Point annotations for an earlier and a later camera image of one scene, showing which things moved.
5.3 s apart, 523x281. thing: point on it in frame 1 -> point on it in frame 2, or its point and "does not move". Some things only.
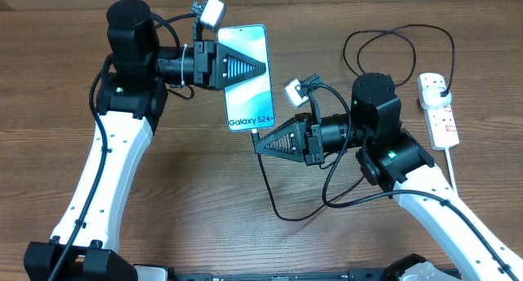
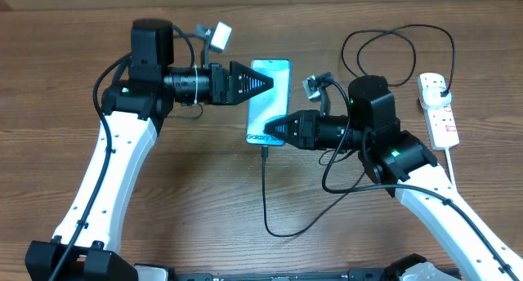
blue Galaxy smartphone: [248, 103] -> [270, 104]
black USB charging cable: [347, 37] -> [395, 85]
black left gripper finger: [232, 66] -> [243, 83]
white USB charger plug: [431, 96] does not move
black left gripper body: [203, 64] -> [216, 95]
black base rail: [366, 274] does not move
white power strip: [439, 122] does not move
